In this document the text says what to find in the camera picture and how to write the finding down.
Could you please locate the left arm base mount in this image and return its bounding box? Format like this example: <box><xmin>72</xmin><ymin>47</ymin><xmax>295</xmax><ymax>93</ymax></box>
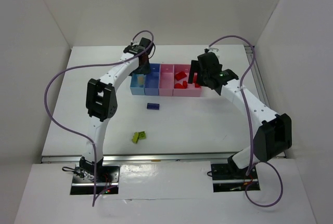
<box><xmin>61</xmin><ymin>164</ymin><xmax>122</xmax><ymax>196</ymax></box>

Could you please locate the green square lego brick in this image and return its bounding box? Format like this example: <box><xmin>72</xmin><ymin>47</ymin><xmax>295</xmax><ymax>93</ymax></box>
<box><xmin>138</xmin><ymin>131</ymin><xmax>146</xmax><ymax>140</ymax></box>

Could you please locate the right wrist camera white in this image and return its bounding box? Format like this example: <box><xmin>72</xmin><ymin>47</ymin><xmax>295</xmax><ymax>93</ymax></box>
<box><xmin>204</xmin><ymin>47</ymin><xmax>219</xmax><ymax>53</ymax></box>

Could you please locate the small pink bin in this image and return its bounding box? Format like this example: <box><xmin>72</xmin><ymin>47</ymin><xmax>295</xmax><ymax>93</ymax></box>
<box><xmin>159</xmin><ymin>63</ymin><xmax>174</xmax><ymax>97</ymax></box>

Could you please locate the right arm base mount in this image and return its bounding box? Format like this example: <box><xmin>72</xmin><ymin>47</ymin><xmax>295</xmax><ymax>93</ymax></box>
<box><xmin>207</xmin><ymin>163</ymin><xmax>260</xmax><ymax>193</ymax></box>

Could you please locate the dark blue lego brick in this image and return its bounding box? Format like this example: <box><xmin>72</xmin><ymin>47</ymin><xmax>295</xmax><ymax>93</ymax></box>
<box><xmin>147</xmin><ymin>103</ymin><xmax>160</xmax><ymax>110</ymax></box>

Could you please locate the red rounded lego piece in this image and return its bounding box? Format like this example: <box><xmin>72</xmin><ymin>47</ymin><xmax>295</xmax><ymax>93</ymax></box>
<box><xmin>174</xmin><ymin>83</ymin><xmax>184</xmax><ymax>89</ymax></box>

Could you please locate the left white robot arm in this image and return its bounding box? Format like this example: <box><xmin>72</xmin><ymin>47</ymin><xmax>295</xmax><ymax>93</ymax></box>
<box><xmin>79</xmin><ymin>37</ymin><xmax>154</xmax><ymax>179</ymax></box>

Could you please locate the aluminium rail right side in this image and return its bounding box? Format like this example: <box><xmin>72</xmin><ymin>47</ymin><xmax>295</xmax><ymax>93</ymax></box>
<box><xmin>244</xmin><ymin>46</ymin><xmax>287</xmax><ymax>159</ymax></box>

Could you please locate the aluminium rail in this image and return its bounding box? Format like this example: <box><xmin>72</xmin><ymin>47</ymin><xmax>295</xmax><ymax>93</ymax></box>
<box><xmin>244</xmin><ymin>46</ymin><xmax>287</xmax><ymax>159</ymax></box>
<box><xmin>41</xmin><ymin>152</ymin><xmax>233</xmax><ymax>164</ymax></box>

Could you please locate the beige lego brick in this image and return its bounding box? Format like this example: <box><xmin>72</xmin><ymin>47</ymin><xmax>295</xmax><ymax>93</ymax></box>
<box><xmin>137</xmin><ymin>74</ymin><xmax>145</xmax><ymax>87</ymax></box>

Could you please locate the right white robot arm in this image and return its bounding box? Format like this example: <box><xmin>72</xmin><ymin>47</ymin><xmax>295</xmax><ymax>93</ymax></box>
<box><xmin>188</xmin><ymin>52</ymin><xmax>292</xmax><ymax>174</ymax></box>

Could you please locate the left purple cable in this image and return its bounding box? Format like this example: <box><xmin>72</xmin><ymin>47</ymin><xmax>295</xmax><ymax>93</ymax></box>
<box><xmin>44</xmin><ymin>30</ymin><xmax>155</xmax><ymax>207</ymax></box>

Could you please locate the red long lego brick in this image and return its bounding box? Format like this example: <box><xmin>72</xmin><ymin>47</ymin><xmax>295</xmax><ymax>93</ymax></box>
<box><xmin>193</xmin><ymin>75</ymin><xmax>201</xmax><ymax>88</ymax></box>

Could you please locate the small red lego brick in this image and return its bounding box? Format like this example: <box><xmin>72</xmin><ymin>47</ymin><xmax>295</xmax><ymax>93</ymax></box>
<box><xmin>182</xmin><ymin>80</ymin><xmax>188</xmax><ymax>89</ymax></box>

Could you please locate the large pink bin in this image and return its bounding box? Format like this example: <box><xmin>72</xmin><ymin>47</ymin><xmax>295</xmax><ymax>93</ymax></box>
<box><xmin>173</xmin><ymin>64</ymin><xmax>202</xmax><ymax>97</ymax></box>

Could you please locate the light blue bin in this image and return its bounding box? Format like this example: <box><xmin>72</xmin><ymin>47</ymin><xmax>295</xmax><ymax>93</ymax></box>
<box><xmin>130</xmin><ymin>74</ymin><xmax>145</xmax><ymax>96</ymax></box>

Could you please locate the aluminium rail front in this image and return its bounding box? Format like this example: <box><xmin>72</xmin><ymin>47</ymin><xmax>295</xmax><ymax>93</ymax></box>
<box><xmin>41</xmin><ymin>152</ymin><xmax>233</xmax><ymax>164</ymax></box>

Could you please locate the lime green lego piece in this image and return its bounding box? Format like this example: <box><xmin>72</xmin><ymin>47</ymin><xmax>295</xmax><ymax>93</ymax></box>
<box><xmin>132</xmin><ymin>132</ymin><xmax>139</xmax><ymax>144</ymax></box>

